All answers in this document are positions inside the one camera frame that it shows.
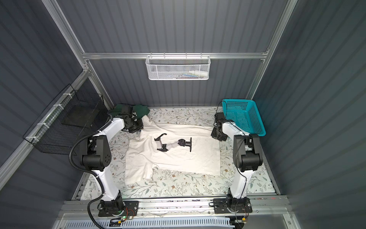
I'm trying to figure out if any white t shirt with print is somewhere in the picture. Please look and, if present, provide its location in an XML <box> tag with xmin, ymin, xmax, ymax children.
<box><xmin>124</xmin><ymin>116</ymin><xmax>221</xmax><ymax>185</ymax></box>

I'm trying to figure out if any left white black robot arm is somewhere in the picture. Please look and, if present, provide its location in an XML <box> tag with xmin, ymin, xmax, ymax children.
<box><xmin>69</xmin><ymin>105</ymin><xmax>143</xmax><ymax>216</ymax></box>

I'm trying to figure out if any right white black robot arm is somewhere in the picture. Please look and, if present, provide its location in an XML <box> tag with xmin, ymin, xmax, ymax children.
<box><xmin>211</xmin><ymin>112</ymin><xmax>263</xmax><ymax>214</ymax></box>

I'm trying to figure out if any folded green t shirt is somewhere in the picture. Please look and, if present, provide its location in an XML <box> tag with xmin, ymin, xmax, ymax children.
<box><xmin>108</xmin><ymin>104</ymin><xmax>150</xmax><ymax>119</ymax></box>

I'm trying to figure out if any teal plastic basket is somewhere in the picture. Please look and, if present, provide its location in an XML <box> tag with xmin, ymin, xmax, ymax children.
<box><xmin>222</xmin><ymin>99</ymin><xmax>266</xmax><ymax>137</ymax></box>

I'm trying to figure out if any white bottle in basket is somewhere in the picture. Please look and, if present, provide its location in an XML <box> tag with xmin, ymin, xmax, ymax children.
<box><xmin>189</xmin><ymin>70</ymin><xmax>209</xmax><ymax>78</ymax></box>

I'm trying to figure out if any black wire mesh basket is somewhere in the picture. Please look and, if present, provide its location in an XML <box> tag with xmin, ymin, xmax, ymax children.
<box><xmin>23</xmin><ymin>85</ymin><xmax>109</xmax><ymax>155</ymax></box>

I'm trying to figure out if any white wire mesh basket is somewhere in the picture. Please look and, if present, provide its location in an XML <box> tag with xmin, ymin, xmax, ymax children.
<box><xmin>145</xmin><ymin>56</ymin><xmax>211</xmax><ymax>81</ymax></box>

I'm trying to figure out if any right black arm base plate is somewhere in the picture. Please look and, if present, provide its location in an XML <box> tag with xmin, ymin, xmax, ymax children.
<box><xmin>213</xmin><ymin>197</ymin><xmax>253</xmax><ymax>214</ymax></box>

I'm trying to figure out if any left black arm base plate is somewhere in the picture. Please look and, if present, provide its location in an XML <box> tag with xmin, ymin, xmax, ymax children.
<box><xmin>97</xmin><ymin>200</ymin><xmax>140</xmax><ymax>217</ymax></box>

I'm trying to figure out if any white slotted cable duct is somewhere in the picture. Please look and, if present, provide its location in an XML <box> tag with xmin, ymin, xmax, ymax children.
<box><xmin>65</xmin><ymin>217</ymin><xmax>235</xmax><ymax>229</ymax></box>

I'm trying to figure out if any black corrugated cable hose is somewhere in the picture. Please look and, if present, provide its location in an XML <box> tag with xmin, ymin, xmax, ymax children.
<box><xmin>68</xmin><ymin>134</ymin><xmax>106</xmax><ymax>229</ymax></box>

